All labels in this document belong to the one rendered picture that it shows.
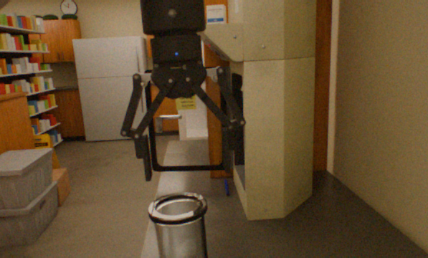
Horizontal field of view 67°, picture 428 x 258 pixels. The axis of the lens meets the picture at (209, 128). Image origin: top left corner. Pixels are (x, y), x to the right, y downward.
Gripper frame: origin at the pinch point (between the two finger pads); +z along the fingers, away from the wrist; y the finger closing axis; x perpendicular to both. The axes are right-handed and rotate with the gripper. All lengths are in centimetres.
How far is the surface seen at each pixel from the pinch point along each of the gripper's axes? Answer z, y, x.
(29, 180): 72, 132, -206
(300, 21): -24, -35, -45
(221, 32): -22.5, -11.1, -38.2
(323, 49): -16, -54, -75
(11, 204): 86, 145, -196
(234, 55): -16.4, -14.2, -38.2
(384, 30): -20, -60, -45
